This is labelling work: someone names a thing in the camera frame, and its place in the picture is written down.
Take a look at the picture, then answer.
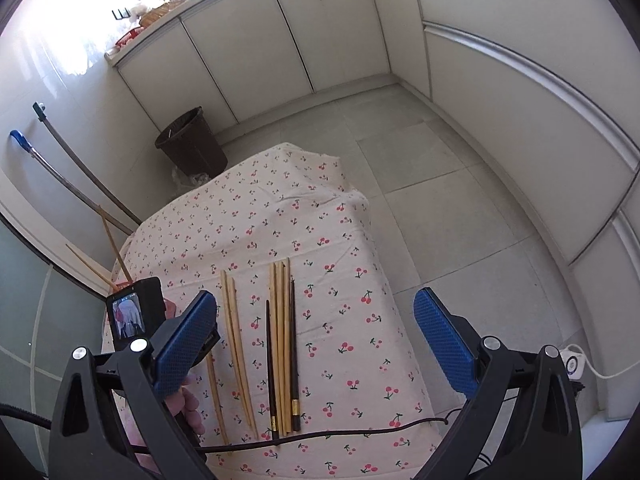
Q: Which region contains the frosted glass sliding door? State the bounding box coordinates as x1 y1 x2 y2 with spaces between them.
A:
0 170 117 480

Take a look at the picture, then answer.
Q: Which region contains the clear plastic bag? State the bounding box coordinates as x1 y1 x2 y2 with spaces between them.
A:
171 166 212 197

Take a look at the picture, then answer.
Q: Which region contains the person's left hand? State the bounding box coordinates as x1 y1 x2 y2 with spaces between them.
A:
166 376 204 436

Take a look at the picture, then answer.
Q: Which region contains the brown trash bin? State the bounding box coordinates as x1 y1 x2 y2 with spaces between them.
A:
154 106 229 179

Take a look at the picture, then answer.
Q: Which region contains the white cable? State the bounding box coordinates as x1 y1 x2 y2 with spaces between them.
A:
570 342 640 380

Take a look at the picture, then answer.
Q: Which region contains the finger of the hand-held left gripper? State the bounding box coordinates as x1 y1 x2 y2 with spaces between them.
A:
191 327 221 367

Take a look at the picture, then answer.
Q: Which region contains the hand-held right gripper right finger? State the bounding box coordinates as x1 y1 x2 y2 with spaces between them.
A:
410 287 584 480

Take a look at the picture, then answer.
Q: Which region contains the mop handle with blue cap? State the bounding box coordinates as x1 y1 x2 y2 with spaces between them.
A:
9 129 135 235

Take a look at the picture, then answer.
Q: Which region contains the white cabinet with baskets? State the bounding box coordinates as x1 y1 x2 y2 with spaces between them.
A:
104 0 401 129

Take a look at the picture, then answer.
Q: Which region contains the cherry print tablecloth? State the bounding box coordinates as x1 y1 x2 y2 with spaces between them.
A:
100 142 451 480

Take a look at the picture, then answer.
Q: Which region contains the dark chopstick with gold band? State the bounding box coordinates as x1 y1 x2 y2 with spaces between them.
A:
290 280 302 432
265 300 279 445

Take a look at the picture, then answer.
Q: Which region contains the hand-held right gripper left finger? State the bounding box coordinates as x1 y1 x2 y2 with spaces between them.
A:
47 289 221 480

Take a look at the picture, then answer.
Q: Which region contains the light wooden chopstick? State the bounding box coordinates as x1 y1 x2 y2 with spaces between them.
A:
229 275 260 441
269 262 283 436
98 204 132 284
206 352 232 448
220 270 255 441
276 261 288 437
66 243 115 289
282 256 293 436

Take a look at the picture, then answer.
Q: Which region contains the long white kitchen cabinet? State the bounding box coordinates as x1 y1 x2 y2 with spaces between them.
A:
360 0 640 422

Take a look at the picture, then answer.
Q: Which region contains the black cable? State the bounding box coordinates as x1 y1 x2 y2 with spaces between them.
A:
0 402 449 462

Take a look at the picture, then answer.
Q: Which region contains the wicker basket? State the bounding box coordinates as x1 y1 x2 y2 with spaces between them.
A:
138 1 187 29

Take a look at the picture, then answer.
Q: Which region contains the white power socket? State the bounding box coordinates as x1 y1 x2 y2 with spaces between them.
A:
558 343 589 379

